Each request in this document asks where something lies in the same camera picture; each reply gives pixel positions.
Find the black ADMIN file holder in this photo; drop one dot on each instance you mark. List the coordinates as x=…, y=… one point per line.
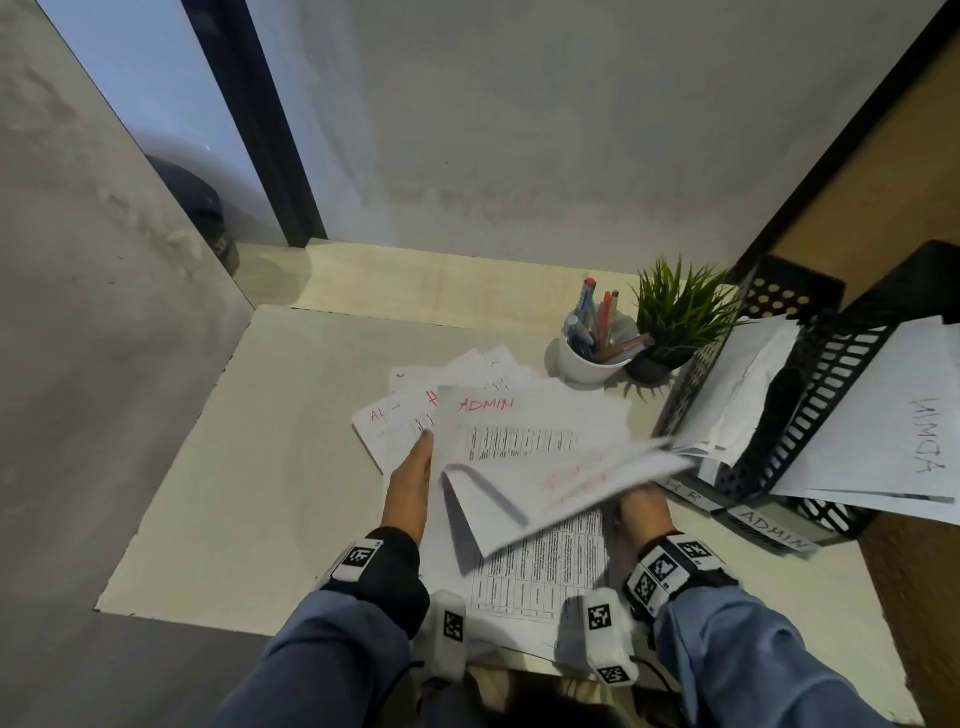
x=930, y=277

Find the light wooden ledge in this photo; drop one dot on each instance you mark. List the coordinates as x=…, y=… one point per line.
x=412, y=285

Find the person's right hand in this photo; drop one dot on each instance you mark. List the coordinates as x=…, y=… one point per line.
x=649, y=517

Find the brown pen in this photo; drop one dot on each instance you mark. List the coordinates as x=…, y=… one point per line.
x=628, y=347

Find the person's left forearm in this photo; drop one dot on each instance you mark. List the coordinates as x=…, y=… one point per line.
x=322, y=667

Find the white pen cup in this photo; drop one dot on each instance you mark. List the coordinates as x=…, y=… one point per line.
x=589, y=371

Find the person's left hand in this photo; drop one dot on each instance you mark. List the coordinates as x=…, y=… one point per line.
x=409, y=495

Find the white table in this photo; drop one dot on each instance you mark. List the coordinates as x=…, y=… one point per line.
x=262, y=487

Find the orange pen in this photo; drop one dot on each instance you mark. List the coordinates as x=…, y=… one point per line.
x=604, y=322

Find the black left wrist band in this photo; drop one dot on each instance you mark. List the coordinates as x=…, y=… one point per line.
x=390, y=577

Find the black window frame post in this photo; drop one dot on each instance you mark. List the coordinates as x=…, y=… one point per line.
x=255, y=127

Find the dark round object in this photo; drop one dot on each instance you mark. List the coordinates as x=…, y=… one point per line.
x=191, y=210

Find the person's right forearm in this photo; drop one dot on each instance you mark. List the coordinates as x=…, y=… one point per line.
x=750, y=667

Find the grey white marker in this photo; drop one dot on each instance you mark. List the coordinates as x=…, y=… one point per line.
x=579, y=336

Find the bundle of white papers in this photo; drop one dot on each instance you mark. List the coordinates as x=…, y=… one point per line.
x=720, y=390
x=862, y=435

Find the black edge trim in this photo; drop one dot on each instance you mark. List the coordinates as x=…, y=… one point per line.
x=847, y=142

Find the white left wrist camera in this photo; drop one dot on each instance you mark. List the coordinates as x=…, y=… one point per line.
x=442, y=645

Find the thin grey pen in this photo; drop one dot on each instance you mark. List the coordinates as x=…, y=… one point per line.
x=614, y=306

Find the pile of printed papers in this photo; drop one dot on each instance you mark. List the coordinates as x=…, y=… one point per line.
x=525, y=420

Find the green plant in black pot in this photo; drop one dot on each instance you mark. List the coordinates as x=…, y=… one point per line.
x=675, y=315

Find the white paper sheet red heading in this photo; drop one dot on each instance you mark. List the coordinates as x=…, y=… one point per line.
x=540, y=495

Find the red-capped marker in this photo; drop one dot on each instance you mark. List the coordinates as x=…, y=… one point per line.
x=585, y=304

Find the frosted window glass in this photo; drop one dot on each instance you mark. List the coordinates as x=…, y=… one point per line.
x=150, y=90

